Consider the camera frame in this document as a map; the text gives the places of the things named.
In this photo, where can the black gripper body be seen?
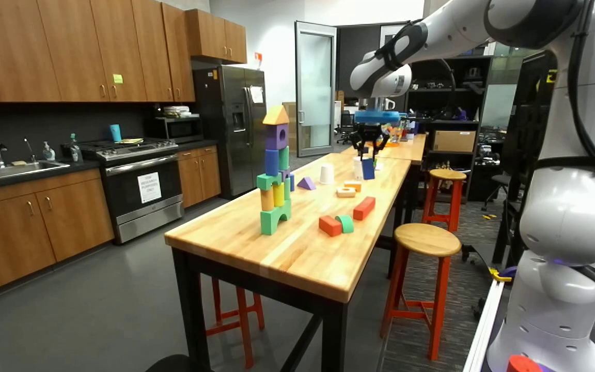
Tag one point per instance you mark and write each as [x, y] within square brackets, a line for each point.
[371, 134]

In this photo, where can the blue foam cube block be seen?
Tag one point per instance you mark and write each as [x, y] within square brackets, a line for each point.
[368, 171]

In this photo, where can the white robot base platform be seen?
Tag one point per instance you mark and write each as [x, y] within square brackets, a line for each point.
[480, 338]

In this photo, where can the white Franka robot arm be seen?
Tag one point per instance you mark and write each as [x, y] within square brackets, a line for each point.
[573, 208]

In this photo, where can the tan block with round hole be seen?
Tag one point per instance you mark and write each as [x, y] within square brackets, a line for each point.
[346, 194]

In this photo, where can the long orange-red foam block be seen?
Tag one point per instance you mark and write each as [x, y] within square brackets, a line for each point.
[364, 208]

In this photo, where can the purple wedge foam block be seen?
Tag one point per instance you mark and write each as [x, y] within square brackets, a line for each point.
[306, 185]

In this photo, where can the green upright foam block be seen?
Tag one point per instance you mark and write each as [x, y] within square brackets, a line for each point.
[286, 158]

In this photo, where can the green half-round foam block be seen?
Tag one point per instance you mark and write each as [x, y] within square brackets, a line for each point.
[348, 224]

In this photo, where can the short orange-red foam block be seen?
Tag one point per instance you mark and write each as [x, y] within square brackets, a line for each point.
[328, 226]

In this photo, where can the green pillar foam block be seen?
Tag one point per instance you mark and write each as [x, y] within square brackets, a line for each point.
[288, 196]

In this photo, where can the purple block with hole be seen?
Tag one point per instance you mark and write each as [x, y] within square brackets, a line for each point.
[271, 141]

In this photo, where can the blue upright foam block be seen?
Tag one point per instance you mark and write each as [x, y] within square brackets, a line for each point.
[271, 161]

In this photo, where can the yellow triangular roof block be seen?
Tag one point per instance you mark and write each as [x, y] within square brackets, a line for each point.
[278, 116]

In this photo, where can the yellow pillar foam block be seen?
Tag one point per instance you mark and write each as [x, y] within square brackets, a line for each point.
[279, 194]

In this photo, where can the green flat foam block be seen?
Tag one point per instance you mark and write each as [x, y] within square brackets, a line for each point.
[268, 181]

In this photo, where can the orange pillar foam block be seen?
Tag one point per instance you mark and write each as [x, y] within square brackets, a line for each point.
[268, 197]

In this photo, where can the clear bin of toy blocks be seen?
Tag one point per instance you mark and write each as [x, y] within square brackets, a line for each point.
[400, 135]

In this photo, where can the wooden stool orange legs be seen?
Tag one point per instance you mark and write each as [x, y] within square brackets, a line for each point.
[447, 176]
[426, 239]
[245, 332]

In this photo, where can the glass door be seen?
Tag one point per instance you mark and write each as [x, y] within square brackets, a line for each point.
[315, 90]

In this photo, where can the brown cardboard box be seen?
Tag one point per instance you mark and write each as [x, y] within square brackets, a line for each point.
[454, 143]

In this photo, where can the black shelving unit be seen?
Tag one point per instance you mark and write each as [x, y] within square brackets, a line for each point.
[449, 105]

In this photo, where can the white paper note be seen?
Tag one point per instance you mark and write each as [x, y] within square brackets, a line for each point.
[256, 96]

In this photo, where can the stainless steel refrigerator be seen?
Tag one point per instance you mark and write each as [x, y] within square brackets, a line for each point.
[232, 131]

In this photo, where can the black equipment cart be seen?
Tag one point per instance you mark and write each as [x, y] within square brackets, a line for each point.
[525, 125]

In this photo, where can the narrow wooden base cabinet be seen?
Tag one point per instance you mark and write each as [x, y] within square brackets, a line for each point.
[198, 176]

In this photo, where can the yellow clamp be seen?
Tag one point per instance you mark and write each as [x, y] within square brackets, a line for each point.
[501, 274]

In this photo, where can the white dishes stack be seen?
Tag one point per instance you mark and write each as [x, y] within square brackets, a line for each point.
[177, 110]

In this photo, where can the black microwave oven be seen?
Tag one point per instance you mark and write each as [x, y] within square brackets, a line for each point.
[175, 127]

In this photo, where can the white printed notice sheet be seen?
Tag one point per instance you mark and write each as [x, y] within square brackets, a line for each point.
[149, 187]

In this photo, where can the stainless steel stove oven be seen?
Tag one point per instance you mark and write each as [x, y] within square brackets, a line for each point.
[139, 214]

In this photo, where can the teal cup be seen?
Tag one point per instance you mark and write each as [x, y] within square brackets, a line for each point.
[116, 134]

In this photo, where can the yellow cabinet sticker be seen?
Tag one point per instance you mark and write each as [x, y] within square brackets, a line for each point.
[119, 77]

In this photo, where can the small red object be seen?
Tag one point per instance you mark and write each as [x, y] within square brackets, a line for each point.
[521, 364]

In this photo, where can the clear countertop bottle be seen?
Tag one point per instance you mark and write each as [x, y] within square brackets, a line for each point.
[74, 147]

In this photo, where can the grey soap dispenser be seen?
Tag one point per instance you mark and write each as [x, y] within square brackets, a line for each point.
[49, 149]

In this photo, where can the dark kitchen countertop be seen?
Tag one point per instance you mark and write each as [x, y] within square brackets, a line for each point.
[36, 172]

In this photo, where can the wide wooden base cabinet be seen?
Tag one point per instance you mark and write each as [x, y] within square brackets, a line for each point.
[36, 228]

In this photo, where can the wooden table black frame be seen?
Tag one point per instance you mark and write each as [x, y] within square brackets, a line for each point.
[289, 248]

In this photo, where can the small wooden wall cabinet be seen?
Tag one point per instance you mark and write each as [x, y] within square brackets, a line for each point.
[216, 39]

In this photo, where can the long wooden wall cabinets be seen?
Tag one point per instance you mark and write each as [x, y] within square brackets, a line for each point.
[71, 48]

